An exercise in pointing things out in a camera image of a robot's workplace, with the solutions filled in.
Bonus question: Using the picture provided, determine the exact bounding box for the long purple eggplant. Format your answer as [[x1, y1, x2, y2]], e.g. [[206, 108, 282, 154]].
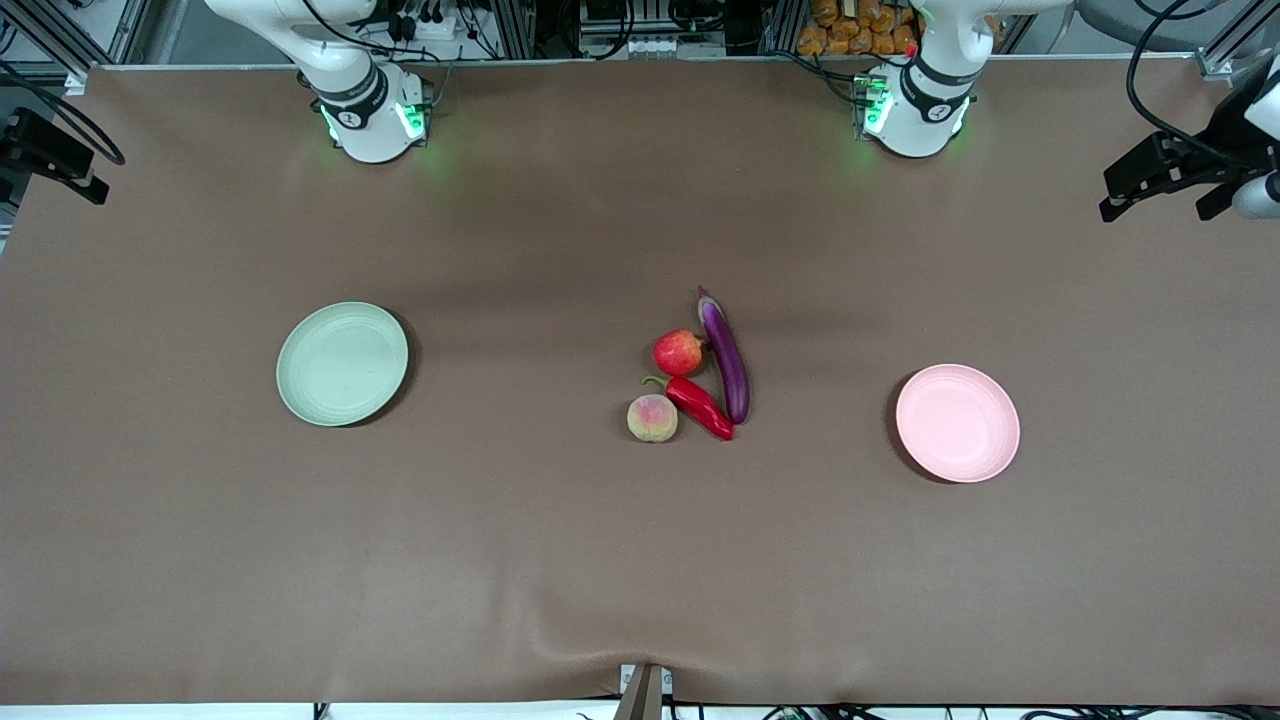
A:
[[697, 286, 752, 426]]

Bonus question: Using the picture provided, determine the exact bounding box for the yellow pink peach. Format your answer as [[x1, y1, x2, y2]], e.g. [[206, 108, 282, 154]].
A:
[[627, 394, 679, 444]]

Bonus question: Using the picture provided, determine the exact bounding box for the pink plate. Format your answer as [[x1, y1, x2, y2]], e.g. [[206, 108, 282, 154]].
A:
[[895, 364, 1021, 484]]

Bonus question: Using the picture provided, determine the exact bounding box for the red chili pepper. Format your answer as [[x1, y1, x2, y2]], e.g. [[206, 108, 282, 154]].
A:
[[642, 374, 736, 442]]

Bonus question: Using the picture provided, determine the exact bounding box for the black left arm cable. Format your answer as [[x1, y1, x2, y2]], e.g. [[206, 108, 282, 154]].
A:
[[1125, 0, 1241, 171]]

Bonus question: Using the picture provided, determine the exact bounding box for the brown table cover sheet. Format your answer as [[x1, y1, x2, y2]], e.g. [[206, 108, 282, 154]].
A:
[[0, 55, 1280, 706]]

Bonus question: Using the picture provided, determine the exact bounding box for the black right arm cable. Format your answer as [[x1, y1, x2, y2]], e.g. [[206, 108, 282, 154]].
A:
[[0, 60, 126, 167]]

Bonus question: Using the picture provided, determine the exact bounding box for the light green plate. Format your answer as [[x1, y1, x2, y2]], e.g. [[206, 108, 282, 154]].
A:
[[276, 301, 410, 428]]

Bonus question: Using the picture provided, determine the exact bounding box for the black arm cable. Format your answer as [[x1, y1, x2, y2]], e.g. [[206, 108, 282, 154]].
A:
[[1125, 0, 1241, 171], [0, 60, 126, 167]]

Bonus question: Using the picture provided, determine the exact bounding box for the metal table edge clamp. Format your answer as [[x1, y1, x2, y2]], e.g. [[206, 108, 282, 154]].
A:
[[615, 662, 674, 720]]

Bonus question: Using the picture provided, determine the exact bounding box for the grey rounded chair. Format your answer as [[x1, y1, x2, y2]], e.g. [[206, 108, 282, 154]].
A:
[[1078, 0, 1233, 51]]

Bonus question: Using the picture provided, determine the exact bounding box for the bag of orange pieces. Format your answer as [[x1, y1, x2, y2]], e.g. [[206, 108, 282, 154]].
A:
[[797, 0, 921, 57]]

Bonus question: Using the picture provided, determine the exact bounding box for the red apple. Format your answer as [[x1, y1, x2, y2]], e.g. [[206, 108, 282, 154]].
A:
[[653, 329, 708, 378]]

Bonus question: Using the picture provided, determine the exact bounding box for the aluminium frame profile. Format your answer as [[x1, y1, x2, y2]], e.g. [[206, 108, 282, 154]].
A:
[[0, 0, 91, 76], [762, 0, 806, 56], [490, 0, 536, 59], [1197, 20, 1276, 81]]

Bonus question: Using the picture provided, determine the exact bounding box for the white power strip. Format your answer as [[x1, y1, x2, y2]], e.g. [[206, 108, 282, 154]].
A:
[[385, 0, 461, 43]]

